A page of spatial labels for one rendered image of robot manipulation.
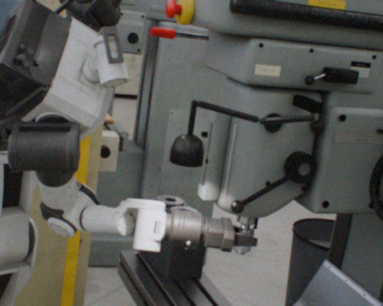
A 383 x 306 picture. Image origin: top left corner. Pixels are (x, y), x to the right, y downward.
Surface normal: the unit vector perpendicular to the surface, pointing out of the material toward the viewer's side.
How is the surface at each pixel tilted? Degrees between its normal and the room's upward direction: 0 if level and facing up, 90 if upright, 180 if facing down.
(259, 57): 90
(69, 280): 90
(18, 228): 82
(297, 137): 90
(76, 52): 59
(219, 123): 90
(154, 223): 68
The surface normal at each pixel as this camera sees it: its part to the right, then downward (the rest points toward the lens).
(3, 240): 0.67, 0.12
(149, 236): 0.10, -0.12
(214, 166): 0.36, 0.28
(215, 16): -0.49, 0.15
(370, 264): -0.92, -0.04
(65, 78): 0.64, -0.27
